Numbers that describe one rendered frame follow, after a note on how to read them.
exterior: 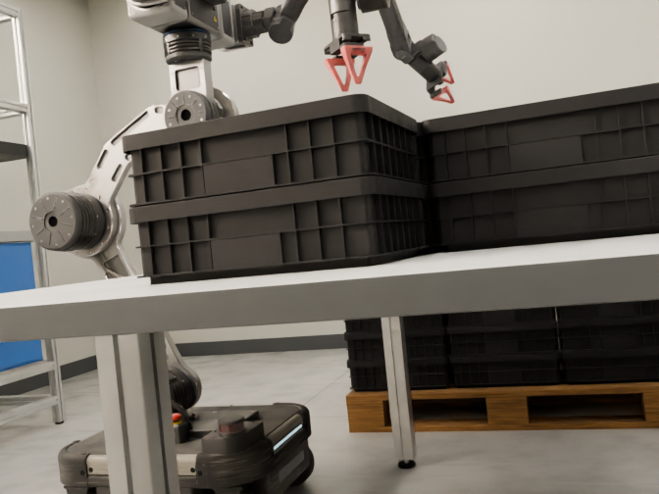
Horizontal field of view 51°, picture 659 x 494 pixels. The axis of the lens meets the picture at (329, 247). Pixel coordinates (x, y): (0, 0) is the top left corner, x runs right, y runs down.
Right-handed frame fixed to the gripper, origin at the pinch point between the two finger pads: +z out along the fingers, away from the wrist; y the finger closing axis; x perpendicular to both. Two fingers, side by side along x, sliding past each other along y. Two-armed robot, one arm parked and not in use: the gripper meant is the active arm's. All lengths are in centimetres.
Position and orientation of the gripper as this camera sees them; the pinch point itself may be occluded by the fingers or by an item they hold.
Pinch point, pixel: (350, 83)
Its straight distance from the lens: 151.4
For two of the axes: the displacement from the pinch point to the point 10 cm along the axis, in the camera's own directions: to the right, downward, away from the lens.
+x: -9.1, 1.0, -4.1
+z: 1.1, 9.9, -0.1
